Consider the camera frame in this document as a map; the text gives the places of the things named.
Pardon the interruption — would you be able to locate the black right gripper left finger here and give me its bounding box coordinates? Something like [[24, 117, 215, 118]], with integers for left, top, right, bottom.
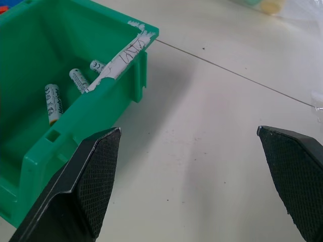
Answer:
[[9, 127, 123, 242]]

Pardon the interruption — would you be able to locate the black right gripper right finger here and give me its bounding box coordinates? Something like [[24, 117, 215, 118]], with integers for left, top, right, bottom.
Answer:
[[256, 125, 323, 242]]

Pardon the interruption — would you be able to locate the green plastic bin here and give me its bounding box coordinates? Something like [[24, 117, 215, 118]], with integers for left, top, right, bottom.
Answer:
[[0, 0, 160, 229]]

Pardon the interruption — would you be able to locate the white AA battery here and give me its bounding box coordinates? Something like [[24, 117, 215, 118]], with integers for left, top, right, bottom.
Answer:
[[44, 84, 64, 126], [89, 59, 107, 74], [69, 68, 90, 94]]

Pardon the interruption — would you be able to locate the torn white paper label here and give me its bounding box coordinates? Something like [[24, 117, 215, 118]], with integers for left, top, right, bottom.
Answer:
[[84, 20, 155, 94]]

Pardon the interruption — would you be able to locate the clear plastic bag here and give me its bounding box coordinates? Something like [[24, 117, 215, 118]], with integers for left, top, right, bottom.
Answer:
[[228, 0, 323, 28]]

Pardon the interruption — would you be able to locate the tan rounded object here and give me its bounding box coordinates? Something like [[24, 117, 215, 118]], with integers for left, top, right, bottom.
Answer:
[[260, 0, 281, 14]]

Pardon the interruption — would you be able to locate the green object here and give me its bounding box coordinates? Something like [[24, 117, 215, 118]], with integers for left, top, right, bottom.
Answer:
[[233, 0, 264, 8]]

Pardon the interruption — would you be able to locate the blue toy block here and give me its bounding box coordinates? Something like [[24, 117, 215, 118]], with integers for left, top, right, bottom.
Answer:
[[0, 0, 26, 8]]

